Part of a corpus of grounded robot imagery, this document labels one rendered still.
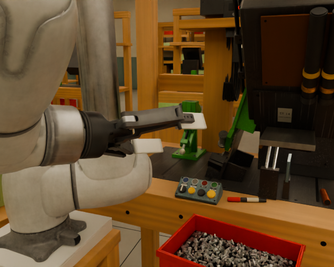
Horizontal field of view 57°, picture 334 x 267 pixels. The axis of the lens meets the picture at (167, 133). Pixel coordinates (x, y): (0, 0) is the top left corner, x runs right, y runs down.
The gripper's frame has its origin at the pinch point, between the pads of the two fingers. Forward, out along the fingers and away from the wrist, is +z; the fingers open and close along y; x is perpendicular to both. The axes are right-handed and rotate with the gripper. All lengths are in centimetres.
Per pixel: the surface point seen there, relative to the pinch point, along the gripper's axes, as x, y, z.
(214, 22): -63, 27, 62
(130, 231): 15, 184, 92
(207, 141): -20, 65, 79
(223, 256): 26.9, 17.4, 21.4
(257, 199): 15, 23, 50
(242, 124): -13, 24, 56
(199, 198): 10, 35, 35
